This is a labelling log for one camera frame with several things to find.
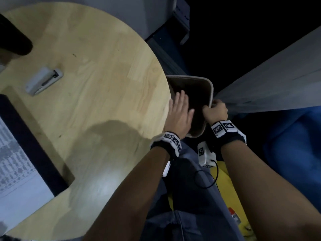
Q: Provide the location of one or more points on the black wristband with marker tags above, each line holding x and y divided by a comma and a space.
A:
168, 143
225, 131

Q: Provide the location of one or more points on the person's left hand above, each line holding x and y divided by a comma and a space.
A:
178, 120

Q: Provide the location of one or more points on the person's left middle finger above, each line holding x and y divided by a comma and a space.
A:
181, 97

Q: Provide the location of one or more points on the person's right fingers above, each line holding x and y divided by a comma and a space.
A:
216, 104

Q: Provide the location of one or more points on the blue cushion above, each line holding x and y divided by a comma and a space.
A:
296, 153

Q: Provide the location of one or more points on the black rounded object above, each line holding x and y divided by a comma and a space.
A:
12, 37

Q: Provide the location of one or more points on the person's blue denim trousers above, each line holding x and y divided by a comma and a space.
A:
193, 203

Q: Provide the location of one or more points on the white printed paper sheet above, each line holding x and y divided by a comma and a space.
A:
15, 173

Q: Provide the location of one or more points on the grey stapler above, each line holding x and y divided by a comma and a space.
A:
43, 81

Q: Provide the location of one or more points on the person's left little finger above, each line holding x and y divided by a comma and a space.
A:
171, 105

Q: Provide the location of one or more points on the person's right hand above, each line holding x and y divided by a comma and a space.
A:
217, 113

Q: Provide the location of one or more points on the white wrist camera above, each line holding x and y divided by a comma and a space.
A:
166, 169
206, 154

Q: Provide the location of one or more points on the grey board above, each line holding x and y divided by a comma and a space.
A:
275, 80

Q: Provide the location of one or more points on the person's left thumb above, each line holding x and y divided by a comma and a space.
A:
191, 115

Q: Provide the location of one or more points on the person's right forearm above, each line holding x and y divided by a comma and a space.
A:
263, 193

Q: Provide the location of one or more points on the grey cabinet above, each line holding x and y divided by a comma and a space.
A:
181, 17

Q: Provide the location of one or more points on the dark blue folder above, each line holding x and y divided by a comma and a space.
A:
32, 150

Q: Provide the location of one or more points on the yellow seat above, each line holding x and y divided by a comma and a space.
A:
232, 195

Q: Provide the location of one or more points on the small red and white item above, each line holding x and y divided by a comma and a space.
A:
234, 215

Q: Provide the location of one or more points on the person's left forearm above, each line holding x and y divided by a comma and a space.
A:
130, 198

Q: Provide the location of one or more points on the beige waste bin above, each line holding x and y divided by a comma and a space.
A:
198, 92

